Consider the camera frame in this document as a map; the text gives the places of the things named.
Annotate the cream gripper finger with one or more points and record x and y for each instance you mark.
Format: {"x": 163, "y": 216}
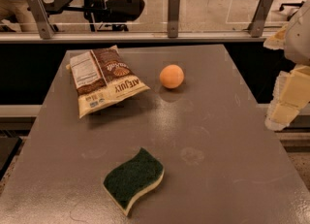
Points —
{"x": 277, "y": 40}
{"x": 291, "y": 94}

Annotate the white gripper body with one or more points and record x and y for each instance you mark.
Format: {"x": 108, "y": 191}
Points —
{"x": 299, "y": 39}

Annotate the green and yellow sponge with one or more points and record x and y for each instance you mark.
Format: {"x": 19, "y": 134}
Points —
{"x": 129, "y": 181}

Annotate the orange ball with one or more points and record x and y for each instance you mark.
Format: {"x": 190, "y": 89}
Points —
{"x": 171, "y": 76}

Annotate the black office chair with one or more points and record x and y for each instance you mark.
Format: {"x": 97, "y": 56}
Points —
{"x": 112, "y": 13}

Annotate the brown and cream snack bag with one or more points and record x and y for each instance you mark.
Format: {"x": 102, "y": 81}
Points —
{"x": 102, "y": 79}

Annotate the seated person in background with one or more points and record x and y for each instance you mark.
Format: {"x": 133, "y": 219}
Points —
{"x": 19, "y": 9}

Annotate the right metal barrier bracket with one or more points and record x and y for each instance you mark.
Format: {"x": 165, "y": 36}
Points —
{"x": 256, "y": 27}

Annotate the metal barrier bracket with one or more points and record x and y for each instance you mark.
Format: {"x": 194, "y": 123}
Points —
{"x": 39, "y": 14}
{"x": 256, "y": 27}
{"x": 173, "y": 18}

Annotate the middle metal barrier bracket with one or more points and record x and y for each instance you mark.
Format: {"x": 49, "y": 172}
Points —
{"x": 173, "y": 18}

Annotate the left metal barrier bracket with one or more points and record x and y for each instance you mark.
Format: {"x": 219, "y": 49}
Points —
{"x": 39, "y": 14}

